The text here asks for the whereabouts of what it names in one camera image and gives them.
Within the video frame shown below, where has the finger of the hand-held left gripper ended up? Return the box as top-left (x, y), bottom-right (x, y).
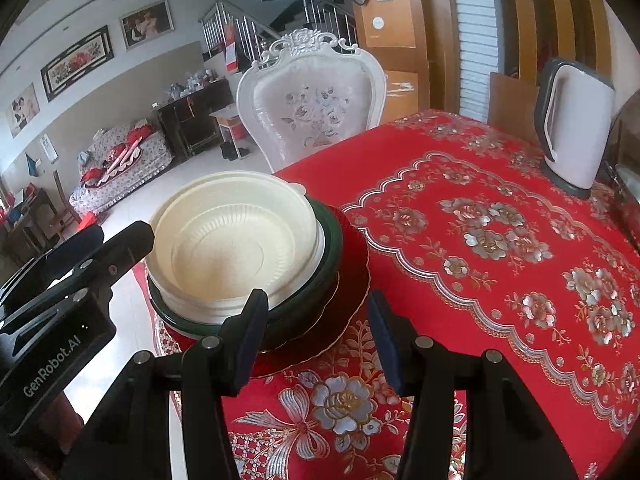
top-left (0, 224), bottom-right (106, 307)
top-left (0, 220), bottom-right (157, 335)

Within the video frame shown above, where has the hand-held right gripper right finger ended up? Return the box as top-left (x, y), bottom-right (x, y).
top-left (367, 290), bottom-right (583, 480)

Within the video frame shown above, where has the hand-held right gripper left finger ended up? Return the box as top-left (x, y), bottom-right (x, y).
top-left (60, 289), bottom-right (271, 480)

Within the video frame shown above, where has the dark green bowl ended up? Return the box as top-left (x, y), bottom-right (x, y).
top-left (147, 195), bottom-right (345, 351)

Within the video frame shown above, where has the large red glass plate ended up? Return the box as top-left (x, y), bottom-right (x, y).
top-left (155, 205), bottom-right (372, 378)

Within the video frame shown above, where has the cream plastic bowl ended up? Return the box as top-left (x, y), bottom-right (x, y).
top-left (148, 171), bottom-right (321, 311)

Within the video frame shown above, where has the large white bowl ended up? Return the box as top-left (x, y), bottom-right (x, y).
top-left (147, 180), bottom-right (330, 325)

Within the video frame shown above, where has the wooden side table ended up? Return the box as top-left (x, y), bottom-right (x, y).
top-left (0, 187), bottom-right (66, 266)

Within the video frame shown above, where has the floral sofa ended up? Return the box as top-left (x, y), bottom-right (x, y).
top-left (69, 119), bottom-right (176, 216)

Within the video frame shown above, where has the red floral tablecloth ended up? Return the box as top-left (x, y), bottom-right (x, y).
top-left (155, 109), bottom-right (640, 480)

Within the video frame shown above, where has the dark wooden cabinet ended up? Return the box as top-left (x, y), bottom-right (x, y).
top-left (152, 79), bottom-right (236, 161)

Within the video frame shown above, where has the small white desk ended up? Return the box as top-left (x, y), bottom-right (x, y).
top-left (210, 105), bottom-right (247, 161)

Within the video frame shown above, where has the framed floral painting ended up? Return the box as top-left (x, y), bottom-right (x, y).
top-left (40, 25), bottom-right (115, 102)

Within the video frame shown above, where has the red standing banner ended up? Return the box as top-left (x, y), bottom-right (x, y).
top-left (222, 22), bottom-right (239, 76)

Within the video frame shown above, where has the white ornate floral chair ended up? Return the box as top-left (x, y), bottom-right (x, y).
top-left (236, 30), bottom-right (388, 173)

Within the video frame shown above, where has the small cardboard box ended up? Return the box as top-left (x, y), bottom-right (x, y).
top-left (385, 71), bottom-right (421, 123)

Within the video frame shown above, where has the metal stair railing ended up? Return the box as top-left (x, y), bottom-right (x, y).
top-left (197, 0), bottom-right (358, 73)

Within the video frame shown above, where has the leaning wooden board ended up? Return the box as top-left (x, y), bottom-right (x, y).
top-left (487, 72), bottom-right (543, 138)

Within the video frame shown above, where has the white electric kettle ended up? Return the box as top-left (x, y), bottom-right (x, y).
top-left (534, 57), bottom-right (617, 200)

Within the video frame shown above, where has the stainless steel pan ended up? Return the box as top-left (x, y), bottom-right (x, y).
top-left (597, 110), bottom-right (640, 246)

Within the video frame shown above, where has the white slatted shutter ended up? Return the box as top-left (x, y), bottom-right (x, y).
top-left (447, 0), bottom-right (501, 121)

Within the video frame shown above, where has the large cardboard box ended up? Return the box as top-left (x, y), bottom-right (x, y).
top-left (352, 0), bottom-right (418, 51)

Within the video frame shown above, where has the unframed wall photo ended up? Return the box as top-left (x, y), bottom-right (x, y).
top-left (6, 82), bottom-right (41, 138)

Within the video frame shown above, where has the framed wall photo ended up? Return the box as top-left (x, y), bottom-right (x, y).
top-left (120, 0), bottom-right (175, 52)

